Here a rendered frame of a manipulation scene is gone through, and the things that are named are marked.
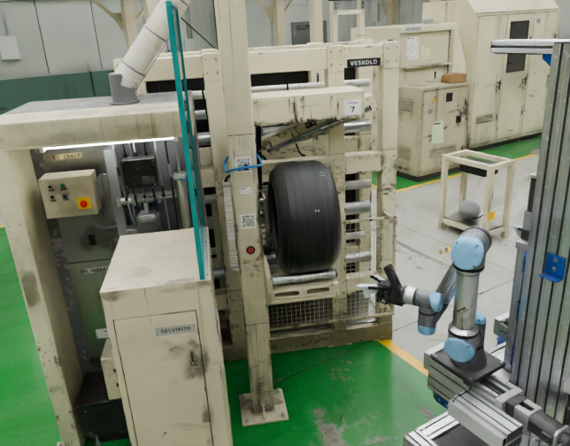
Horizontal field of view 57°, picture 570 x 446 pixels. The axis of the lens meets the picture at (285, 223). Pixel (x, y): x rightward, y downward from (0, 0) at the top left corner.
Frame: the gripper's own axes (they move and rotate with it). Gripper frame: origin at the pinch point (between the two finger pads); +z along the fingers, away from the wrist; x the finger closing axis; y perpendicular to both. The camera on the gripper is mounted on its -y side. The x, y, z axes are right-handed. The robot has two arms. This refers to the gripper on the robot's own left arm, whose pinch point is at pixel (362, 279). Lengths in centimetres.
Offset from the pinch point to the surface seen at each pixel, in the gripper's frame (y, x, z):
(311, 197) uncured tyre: -31.0, 9.2, 32.4
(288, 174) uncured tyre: -40, 11, 47
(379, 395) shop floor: 98, 67, 13
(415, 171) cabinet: 25, 484, 144
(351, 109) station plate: -71, 55, 36
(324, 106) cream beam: -72, 45, 47
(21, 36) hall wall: -160, 387, 881
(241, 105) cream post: -73, -5, 63
